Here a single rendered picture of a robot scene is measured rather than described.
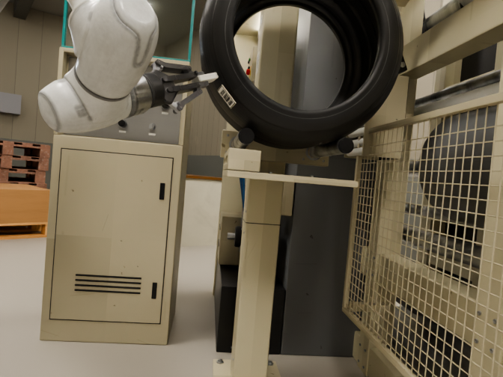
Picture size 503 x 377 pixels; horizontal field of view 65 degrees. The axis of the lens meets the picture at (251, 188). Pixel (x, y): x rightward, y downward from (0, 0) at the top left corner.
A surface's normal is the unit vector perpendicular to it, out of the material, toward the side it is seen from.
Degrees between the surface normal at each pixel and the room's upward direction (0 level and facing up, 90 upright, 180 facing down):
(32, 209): 90
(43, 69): 90
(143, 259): 90
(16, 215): 90
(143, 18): 64
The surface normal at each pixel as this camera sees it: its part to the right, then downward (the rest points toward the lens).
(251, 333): 0.11, 0.04
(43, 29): 0.59, 0.07
